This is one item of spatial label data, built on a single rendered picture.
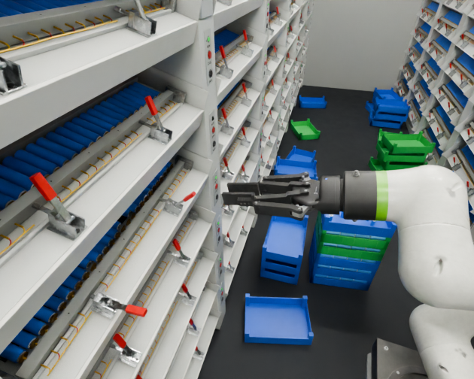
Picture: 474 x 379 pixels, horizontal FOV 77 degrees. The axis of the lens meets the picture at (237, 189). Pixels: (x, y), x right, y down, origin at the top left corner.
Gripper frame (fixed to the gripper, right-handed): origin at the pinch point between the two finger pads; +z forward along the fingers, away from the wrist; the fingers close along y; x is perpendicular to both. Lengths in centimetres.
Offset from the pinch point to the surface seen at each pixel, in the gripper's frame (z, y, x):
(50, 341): 20.0, -35.4, -1.3
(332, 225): -16, 56, -59
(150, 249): 17.7, -12.8, -5.4
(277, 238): 14, 67, -81
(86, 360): 16.4, -35.2, -6.1
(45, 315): 23.2, -32.6, 0.0
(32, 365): 19.9, -38.9, -1.3
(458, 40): -99, 228, -28
